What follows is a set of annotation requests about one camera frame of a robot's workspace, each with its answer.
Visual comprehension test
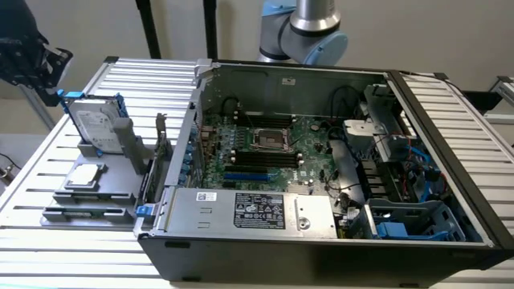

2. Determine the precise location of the light grey fan housing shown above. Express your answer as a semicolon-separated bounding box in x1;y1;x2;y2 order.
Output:
342;119;383;143

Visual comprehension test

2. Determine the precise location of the blue data wire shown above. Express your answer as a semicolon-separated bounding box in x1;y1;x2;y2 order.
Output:
407;143;447;203

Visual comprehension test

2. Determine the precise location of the grey parts rack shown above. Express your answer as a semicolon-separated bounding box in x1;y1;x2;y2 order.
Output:
39;117;179;226

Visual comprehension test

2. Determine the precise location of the black RAM slot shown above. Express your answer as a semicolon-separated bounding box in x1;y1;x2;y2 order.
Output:
235;157;300;164
236;113;292;119
236;117;292;123
235;161;300;169
235;154;300;160

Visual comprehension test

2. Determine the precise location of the silver CPU chip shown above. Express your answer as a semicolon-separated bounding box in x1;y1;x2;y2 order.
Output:
67;164;107;187

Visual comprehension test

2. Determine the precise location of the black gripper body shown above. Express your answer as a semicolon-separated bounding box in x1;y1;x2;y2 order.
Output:
0;0;49;49

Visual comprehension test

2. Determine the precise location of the blue expansion slot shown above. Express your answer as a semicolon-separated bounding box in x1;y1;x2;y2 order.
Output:
223;172;270;182

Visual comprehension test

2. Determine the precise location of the long black looped cable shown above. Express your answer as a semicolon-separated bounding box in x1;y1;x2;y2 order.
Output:
327;85;362;122

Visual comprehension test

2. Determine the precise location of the black open PC case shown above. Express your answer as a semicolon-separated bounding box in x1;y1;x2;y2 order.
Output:
134;58;514;284

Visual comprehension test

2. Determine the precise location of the CPU socket with metal frame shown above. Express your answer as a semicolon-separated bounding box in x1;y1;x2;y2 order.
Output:
250;128;292;152

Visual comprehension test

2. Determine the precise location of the grey blue disk bay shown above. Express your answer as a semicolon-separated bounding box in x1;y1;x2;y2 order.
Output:
362;197;470;242

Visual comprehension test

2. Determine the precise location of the grey air duct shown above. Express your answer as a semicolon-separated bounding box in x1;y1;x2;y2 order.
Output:
327;139;367;207

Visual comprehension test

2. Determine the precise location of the metal drive cage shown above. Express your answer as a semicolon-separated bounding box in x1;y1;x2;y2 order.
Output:
358;84;419;164

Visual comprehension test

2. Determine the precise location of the graphics card with metal bracket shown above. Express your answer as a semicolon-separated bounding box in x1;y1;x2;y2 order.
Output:
139;112;175;203

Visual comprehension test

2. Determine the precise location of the silver power supply with label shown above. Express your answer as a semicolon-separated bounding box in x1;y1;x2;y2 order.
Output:
164;187;339;240

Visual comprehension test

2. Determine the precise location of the aluminium side table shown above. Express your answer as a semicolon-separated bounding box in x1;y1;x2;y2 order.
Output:
483;75;514;125

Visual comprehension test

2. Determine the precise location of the small silver chipset heatsink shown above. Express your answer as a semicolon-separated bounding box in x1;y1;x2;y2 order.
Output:
286;184;315;195

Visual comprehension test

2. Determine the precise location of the black pole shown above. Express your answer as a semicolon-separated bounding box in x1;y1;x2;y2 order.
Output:
202;0;219;60
134;0;163;60

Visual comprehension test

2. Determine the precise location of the thin black cable loop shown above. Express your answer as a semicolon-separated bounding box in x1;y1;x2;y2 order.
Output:
0;152;23;182

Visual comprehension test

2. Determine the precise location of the black flat box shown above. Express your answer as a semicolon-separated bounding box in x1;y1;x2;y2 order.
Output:
461;89;502;116

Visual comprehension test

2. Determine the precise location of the green motherboard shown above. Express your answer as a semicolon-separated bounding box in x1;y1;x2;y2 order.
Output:
196;111;342;194

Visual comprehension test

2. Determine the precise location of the hard disk in blue carrier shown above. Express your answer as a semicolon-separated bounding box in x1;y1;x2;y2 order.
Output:
57;89;130;155

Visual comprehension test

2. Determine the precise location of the aluminium frame post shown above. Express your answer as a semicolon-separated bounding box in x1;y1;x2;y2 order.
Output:
15;83;56;131

